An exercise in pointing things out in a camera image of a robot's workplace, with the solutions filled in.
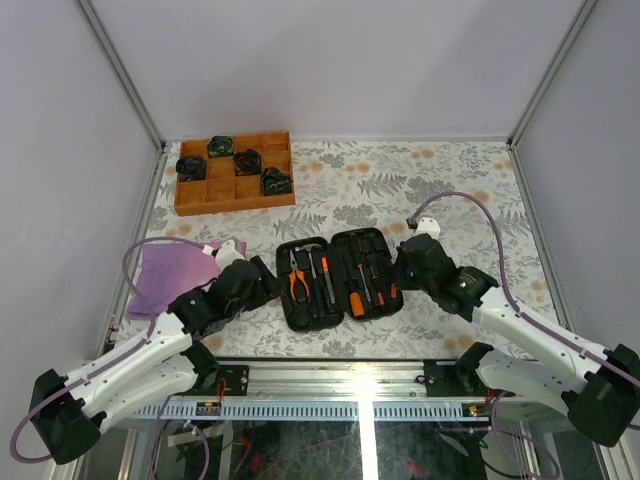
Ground black plastic tool case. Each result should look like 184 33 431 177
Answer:
276 227 404 333

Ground black rolled tape right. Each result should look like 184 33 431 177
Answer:
260 167 293 196

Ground thin orange precision screwdriver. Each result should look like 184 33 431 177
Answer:
378 264 397 299

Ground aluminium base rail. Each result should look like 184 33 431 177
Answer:
79 358 616 421

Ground large orange black screwdriver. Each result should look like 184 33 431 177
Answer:
348 233 371 302

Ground floral patterned table mat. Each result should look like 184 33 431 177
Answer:
146 142 564 359

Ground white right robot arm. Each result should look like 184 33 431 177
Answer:
394 234 639 447

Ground black rolled tape middle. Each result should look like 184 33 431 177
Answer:
233 148 262 176

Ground black handled steel hammer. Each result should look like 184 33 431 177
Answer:
296 243 321 279

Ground black rolled tape left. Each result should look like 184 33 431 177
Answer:
175 155 207 182

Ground orange ribbed bit driver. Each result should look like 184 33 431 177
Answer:
349 291 365 319

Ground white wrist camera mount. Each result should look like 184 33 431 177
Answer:
406 216 441 240
202 239 246 271

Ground purple folded cloth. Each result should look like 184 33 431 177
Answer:
127 237 247 320

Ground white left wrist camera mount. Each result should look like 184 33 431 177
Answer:
202 239 246 271

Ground black rolled tape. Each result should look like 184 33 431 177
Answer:
206 135 235 158
175 155 207 182
233 148 262 176
260 167 293 196

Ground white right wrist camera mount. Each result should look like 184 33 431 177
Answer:
406 216 441 240

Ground small orange black screwdriver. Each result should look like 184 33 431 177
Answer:
371 266 385 306

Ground black rolled tape top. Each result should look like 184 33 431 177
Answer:
206 135 235 158

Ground orange handled utility knife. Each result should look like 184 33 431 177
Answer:
321 256 336 305

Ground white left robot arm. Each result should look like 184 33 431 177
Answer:
30 256 281 465

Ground orange handled pliers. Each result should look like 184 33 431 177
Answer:
289 250 310 303

